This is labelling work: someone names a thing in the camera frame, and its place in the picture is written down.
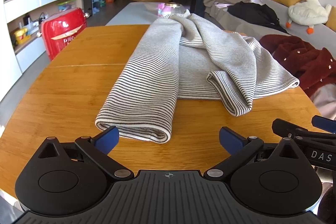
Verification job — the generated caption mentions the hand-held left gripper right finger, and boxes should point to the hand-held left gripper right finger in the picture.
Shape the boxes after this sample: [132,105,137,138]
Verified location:
[204,126,303,181]

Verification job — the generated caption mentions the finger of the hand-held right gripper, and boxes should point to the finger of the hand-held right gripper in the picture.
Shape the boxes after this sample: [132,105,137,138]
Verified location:
[311,115,336,134]
[272,118,315,139]

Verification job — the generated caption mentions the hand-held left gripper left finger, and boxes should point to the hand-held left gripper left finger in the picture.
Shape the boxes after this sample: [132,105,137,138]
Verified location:
[38,126,135,181]

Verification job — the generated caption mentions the striped white knit garment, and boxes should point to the striped white knit garment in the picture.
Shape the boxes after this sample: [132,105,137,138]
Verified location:
[95,9,300,144]

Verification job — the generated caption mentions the pink patterned cloth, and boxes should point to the pink patterned cloth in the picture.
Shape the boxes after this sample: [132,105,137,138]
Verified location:
[310,82,336,119]

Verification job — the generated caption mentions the dark red fuzzy coat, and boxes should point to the dark red fuzzy coat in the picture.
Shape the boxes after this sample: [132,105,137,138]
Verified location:
[259,34,336,98]

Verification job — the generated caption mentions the large mustard cushion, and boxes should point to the large mustard cushion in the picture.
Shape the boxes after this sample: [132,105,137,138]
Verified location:
[325,6,336,28]

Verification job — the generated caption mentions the white goose plush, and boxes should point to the white goose plush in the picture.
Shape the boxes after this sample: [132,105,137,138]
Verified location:
[286,0,332,35]

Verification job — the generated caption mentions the black jacket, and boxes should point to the black jacket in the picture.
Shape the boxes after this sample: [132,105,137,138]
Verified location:
[227,1,289,35]

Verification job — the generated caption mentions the white coffee table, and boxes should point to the white coffee table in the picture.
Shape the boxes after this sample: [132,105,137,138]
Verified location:
[105,1,189,26]

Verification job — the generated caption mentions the yellow toy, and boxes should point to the yellow toy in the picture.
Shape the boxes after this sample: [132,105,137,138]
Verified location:
[13,28,30,45]

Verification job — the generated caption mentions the green-lid plastic box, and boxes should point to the green-lid plastic box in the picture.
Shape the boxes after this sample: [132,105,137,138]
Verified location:
[58,0,76,12]

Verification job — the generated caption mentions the glass snack jar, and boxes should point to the glass snack jar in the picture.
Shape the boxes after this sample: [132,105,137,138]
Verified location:
[161,3,184,17]

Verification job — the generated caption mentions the red pedestal bin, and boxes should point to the red pedestal bin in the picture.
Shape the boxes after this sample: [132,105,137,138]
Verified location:
[37,7,88,62]

